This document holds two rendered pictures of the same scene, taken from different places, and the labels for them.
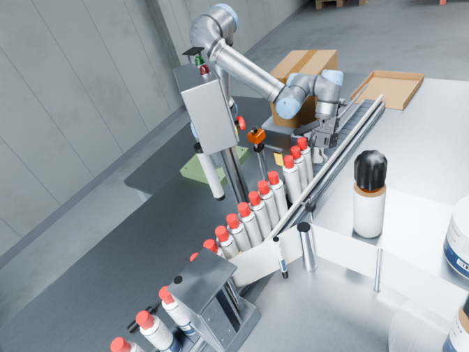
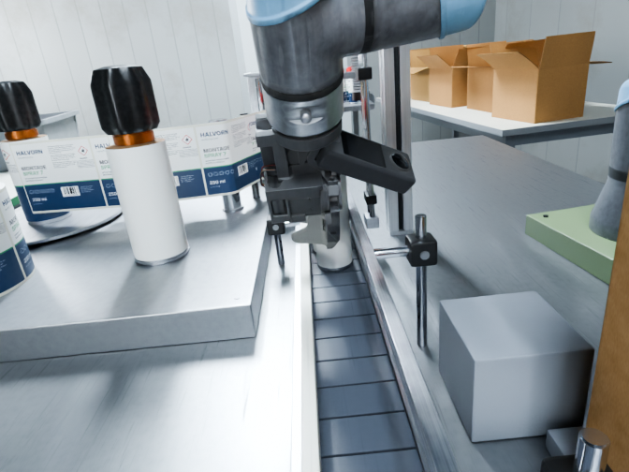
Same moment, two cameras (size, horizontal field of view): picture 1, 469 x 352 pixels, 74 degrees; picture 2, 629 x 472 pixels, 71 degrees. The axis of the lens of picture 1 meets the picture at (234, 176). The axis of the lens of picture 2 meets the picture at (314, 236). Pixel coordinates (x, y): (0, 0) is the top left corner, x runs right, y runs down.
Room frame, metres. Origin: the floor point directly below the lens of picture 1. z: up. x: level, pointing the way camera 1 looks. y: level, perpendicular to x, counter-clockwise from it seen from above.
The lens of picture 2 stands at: (1.24, -0.74, 1.16)
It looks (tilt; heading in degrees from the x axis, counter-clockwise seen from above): 22 degrees down; 129
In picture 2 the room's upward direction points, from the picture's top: 6 degrees counter-clockwise
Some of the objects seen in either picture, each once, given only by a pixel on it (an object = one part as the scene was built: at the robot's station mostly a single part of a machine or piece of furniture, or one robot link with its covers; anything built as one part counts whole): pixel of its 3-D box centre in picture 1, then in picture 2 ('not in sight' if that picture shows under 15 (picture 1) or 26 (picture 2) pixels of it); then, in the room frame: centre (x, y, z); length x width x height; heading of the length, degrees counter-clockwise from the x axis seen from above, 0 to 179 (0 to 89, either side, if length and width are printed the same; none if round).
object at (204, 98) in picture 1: (206, 105); not in sight; (0.77, 0.01, 1.38); 0.17 x 0.10 x 0.19; 3
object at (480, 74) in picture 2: not in sight; (504, 75); (0.48, 2.10, 0.97); 0.53 x 0.45 x 0.37; 46
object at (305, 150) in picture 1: (304, 161); (329, 197); (0.89, -0.27, 0.98); 0.05 x 0.05 x 0.20
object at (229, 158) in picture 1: (226, 150); (393, 47); (0.86, 0.00, 1.17); 0.04 x 0.04 x 0.67; 38
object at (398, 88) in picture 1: (386, 88); not in sight; (1.39, -0.91, 0.85); 0.30 x 0.26 x 0.04; 128
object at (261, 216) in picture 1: (259, 216); not in sight; (0.70, -0.04, 0.98); 0.05 x 0.05 x 0.20
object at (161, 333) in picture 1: (158, 334); not in sight; (0.42, 0.32, 0.98); 0.05 x 0.05 x 0.20
